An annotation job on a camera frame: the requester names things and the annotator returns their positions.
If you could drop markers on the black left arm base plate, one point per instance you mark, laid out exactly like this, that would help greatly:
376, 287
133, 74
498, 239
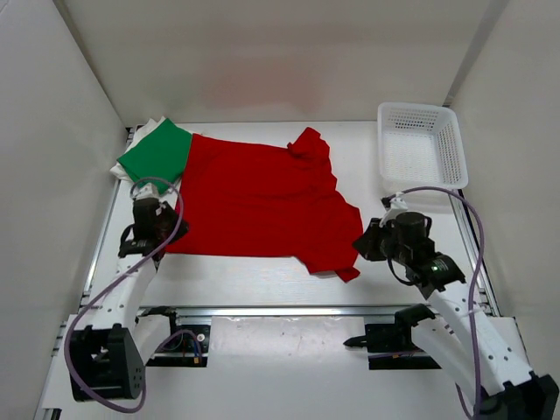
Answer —
189, 347

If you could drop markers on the white t shirt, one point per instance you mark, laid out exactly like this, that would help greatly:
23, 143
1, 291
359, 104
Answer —
150, 153

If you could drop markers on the white plastic basket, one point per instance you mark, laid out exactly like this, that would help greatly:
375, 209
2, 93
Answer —
419, 145

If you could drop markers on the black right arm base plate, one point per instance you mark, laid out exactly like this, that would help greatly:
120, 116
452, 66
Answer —
389, 345

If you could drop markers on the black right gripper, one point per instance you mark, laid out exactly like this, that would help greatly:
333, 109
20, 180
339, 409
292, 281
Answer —
365, 244

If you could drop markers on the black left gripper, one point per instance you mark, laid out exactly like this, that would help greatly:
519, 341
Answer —
168, 210

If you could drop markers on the aluminium table edge rail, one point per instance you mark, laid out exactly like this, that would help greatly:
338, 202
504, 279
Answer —
290, 311

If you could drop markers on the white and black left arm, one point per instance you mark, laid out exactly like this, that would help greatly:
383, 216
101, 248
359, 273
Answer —
110, 341

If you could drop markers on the green t shirt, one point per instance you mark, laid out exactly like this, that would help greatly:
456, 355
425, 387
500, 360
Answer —
182, 154

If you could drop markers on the red t shirt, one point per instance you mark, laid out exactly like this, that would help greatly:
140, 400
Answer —
258, 200

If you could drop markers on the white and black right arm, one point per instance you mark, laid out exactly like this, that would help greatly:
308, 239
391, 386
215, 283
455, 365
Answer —
452, 328

